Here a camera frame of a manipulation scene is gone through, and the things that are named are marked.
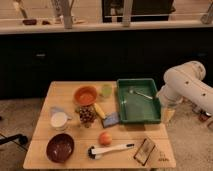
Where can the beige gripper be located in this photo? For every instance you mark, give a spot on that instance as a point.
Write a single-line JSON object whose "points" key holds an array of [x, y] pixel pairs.
{"points": [[167, 113]]}

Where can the red apple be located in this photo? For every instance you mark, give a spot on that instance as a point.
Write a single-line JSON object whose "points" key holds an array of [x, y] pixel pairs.
{"points": [[105, 138]]}

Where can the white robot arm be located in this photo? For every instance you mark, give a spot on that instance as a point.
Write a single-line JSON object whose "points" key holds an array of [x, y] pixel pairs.
{"points": [[185, 81]]}

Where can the green cup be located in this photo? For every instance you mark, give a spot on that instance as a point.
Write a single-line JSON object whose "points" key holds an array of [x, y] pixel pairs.
{"points": [[106, 91]]}

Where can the white paper cup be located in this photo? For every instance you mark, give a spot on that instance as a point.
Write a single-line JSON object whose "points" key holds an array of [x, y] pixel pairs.
{"points": [[59, 121]]}

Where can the green plastic tray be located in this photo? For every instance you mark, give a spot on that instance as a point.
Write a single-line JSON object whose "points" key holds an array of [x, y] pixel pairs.
{"points": [[136, 109]]}

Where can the metal spoon in tray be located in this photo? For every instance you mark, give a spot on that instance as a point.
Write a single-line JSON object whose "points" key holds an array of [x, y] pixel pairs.
{"points": [[138, 93]]}

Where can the brown rectangular box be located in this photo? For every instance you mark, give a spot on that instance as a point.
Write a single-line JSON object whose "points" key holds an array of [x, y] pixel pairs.
{"points": [[144, 151]]}

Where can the blue sponge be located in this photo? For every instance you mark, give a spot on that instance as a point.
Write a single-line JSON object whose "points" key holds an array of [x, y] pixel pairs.
{"points": [[111, 120]]}

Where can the bunch of dark grapes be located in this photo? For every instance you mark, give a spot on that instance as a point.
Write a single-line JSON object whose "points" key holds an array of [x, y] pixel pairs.
{"points": [[87, 115]]}

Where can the orange bowl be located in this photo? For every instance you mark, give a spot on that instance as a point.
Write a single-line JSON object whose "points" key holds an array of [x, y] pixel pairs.
{"points": [[85, 95]]}

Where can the wooden folding table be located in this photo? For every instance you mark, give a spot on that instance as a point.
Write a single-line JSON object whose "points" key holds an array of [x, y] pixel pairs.
{"points": [[60, 94]]}

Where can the dark brown bowl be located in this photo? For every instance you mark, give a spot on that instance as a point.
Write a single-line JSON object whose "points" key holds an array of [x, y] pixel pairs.
{"points": [[60, 148]]}

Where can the black chair leg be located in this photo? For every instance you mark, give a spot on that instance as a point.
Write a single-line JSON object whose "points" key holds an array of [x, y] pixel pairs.
{"points": [[20, 139]]}

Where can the white handled dish brush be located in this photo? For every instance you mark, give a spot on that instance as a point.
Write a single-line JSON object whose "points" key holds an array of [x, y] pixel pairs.
{"points": [[96, 152]]}

